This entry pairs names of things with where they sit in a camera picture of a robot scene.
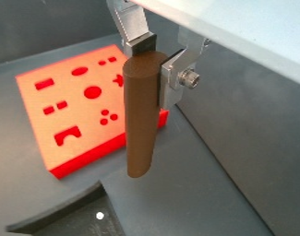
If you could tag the brown oval peg rod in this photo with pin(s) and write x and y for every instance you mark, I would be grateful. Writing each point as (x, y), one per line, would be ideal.
(141, 88)

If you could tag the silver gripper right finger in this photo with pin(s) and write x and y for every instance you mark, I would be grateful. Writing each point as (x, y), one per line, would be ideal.
(178, 73)

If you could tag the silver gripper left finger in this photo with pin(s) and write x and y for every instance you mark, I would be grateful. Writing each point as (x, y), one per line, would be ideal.
(138, 40)

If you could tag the red shape-sorting board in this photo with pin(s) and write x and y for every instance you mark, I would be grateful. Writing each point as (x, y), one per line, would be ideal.
(74, 103)

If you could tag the black curved holder stand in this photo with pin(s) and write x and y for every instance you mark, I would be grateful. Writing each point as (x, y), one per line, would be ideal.
(84, 215)

